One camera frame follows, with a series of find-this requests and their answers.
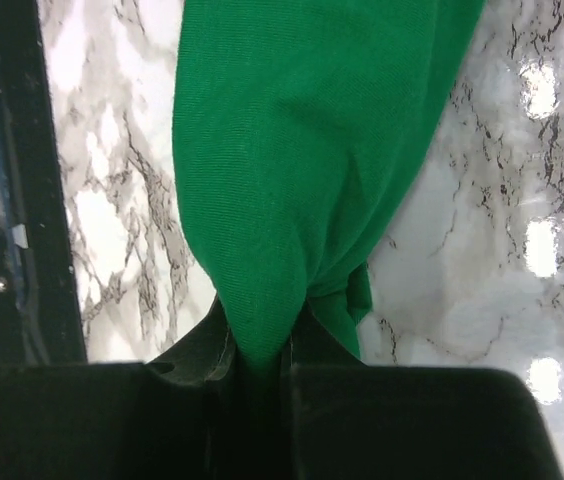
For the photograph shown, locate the black mounting base plate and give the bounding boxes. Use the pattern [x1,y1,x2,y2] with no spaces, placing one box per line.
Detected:
[0,1,87,365]

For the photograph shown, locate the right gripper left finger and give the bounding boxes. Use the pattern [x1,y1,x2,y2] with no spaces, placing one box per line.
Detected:
[147,298,236,388]

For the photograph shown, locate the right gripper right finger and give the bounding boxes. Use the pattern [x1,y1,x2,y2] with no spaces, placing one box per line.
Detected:
[281,303,362,368]

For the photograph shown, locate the green t-shirt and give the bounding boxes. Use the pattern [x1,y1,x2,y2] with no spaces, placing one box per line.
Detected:
[173,1,483,376]

